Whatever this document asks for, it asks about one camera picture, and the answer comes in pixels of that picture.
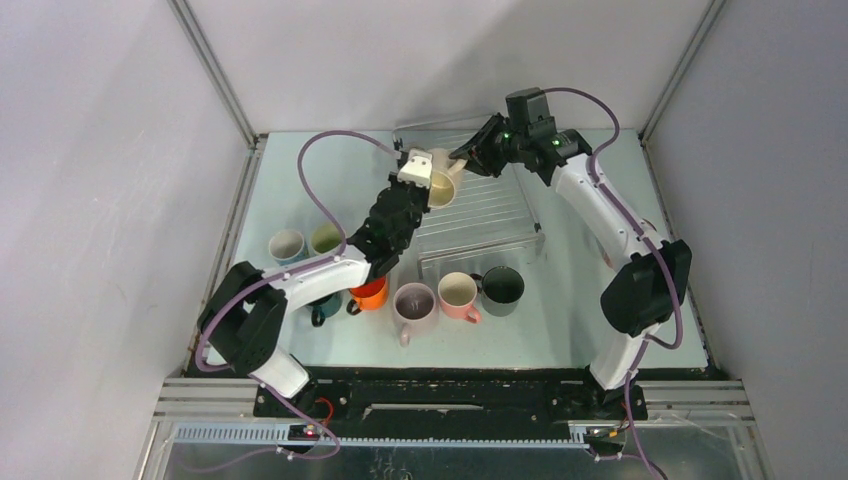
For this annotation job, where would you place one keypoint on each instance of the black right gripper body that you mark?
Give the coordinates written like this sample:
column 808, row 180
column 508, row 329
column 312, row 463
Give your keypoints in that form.
column 511, row 143

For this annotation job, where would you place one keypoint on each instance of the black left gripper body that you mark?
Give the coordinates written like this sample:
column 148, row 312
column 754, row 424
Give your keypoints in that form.
column 417, row 203

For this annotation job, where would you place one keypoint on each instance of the cream beige mug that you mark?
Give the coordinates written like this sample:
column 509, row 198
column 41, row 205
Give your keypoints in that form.
column 446, row 178

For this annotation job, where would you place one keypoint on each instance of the light green mug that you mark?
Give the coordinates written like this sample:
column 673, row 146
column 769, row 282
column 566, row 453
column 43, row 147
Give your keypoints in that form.
column 325, row 238

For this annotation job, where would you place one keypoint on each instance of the orange mug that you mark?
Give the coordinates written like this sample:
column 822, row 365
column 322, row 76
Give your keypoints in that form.
column 368, row 297

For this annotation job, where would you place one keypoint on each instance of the mauve grey mug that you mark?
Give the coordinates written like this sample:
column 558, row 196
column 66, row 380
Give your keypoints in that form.
column 415, row 311

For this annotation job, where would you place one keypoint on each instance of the light blue mug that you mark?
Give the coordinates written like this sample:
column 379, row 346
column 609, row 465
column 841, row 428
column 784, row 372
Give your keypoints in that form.
column 287, row 247

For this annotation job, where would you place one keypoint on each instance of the dark teal mug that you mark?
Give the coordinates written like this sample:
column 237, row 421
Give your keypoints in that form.
column 324, row 308

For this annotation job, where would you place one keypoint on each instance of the dark grey mug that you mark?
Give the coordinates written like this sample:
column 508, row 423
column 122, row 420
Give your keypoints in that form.
column 501, row 288

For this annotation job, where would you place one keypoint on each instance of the pink patterned mug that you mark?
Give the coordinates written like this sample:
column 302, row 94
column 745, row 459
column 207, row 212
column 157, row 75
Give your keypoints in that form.
column 605, row 257

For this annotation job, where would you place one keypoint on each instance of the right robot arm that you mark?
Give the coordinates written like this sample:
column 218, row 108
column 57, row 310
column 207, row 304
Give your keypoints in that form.
column 651, row 272

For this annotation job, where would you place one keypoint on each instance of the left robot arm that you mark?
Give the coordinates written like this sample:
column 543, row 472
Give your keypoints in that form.
column 243, row 320

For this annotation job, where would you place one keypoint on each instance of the clear acrylic dish rack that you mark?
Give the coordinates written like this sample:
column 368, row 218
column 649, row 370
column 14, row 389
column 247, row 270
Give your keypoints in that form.
column 489, row 223

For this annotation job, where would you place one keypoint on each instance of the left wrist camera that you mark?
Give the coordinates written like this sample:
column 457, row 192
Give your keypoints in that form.
column 415, row 167

